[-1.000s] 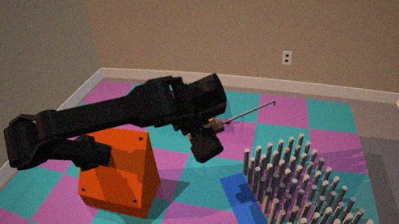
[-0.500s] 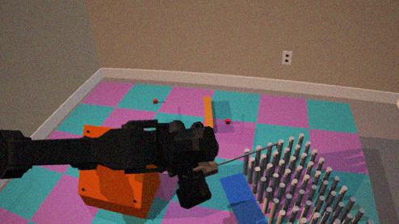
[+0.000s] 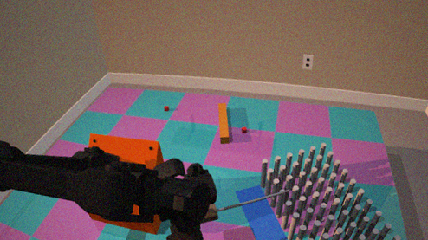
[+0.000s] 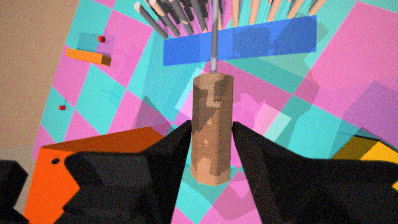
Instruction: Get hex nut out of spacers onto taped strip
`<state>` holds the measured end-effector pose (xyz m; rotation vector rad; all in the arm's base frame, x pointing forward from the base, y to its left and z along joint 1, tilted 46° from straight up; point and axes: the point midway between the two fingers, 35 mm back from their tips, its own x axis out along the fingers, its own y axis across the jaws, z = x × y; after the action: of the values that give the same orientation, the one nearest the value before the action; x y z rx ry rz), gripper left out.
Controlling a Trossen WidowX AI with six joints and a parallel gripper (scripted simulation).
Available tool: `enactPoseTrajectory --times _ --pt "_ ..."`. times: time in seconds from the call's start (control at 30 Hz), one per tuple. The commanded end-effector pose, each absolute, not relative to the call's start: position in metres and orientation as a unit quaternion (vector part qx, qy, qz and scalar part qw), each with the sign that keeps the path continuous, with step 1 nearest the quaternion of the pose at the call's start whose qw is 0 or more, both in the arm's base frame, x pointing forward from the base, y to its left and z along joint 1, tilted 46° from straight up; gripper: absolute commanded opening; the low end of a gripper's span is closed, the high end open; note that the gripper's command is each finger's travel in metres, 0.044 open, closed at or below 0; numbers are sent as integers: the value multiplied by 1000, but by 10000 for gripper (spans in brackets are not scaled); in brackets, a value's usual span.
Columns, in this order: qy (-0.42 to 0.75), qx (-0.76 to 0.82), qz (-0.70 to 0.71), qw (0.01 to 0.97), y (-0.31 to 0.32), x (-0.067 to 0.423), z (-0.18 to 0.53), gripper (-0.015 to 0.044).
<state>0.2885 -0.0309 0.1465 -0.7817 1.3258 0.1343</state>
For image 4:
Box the tan wooden-handled tool with thin metal shaft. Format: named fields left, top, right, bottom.
left=191, top=0, right=234, bottom=186

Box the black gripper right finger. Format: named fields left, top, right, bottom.
left=232, top=121, right=398, bottom=224

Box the orange flat bar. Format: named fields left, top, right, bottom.
left=66, top=48, right=112, bottom=67

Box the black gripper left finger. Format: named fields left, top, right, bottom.
left=64, top=120, right=192, bottom=224

